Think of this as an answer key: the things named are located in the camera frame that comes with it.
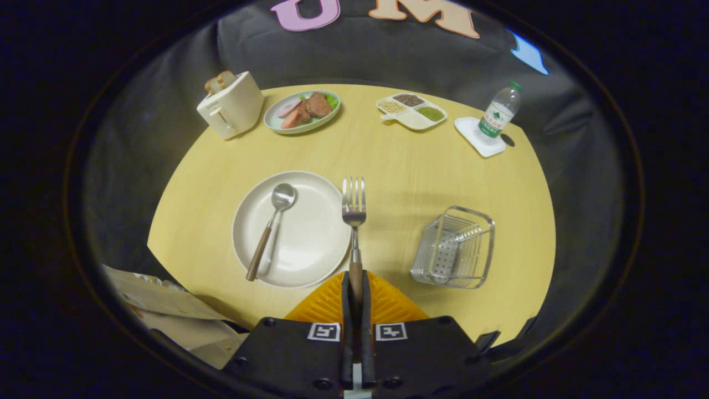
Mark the pale green plate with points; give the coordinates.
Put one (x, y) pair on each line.
(310, 124)

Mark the white toaster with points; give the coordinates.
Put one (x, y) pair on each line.
(235, 111)

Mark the cardboard box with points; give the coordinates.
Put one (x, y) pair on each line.
(166, 302)

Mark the green lettuce leaf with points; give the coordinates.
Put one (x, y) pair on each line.
(332, 101)

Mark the toasted bread slice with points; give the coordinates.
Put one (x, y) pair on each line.
(212, 84)
(226, 78)

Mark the white square coaster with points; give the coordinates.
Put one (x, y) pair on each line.
(468, 130)

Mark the clear plastic water bottle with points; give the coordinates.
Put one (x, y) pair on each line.
(496, 119)

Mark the white divided bean dish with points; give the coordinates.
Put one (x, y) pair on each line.
(412, 119)

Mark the brown meat slice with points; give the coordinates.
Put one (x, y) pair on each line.
(317, 105)

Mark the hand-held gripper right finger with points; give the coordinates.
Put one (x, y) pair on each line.
(432, 360)

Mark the white round plate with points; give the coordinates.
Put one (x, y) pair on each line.
(310, 238)

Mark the pink ham slice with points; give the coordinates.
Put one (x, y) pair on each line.
(288, 108)

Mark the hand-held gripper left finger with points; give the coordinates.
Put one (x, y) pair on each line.
(288, 360)

